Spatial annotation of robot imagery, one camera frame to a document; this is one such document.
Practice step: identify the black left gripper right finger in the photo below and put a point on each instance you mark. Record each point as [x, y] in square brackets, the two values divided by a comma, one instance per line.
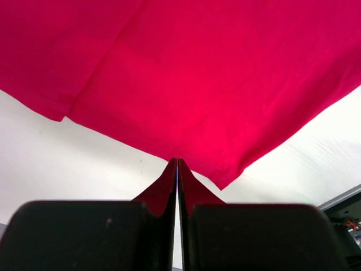
[220, 236]

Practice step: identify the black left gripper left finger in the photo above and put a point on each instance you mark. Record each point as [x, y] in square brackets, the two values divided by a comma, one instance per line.
[95, 235]

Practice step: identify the magenta pink t-shirt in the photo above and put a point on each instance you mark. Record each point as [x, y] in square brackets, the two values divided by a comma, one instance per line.
[216, 83]

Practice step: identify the aluminium front rail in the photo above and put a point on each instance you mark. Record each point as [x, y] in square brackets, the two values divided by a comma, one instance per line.
[340, 198]

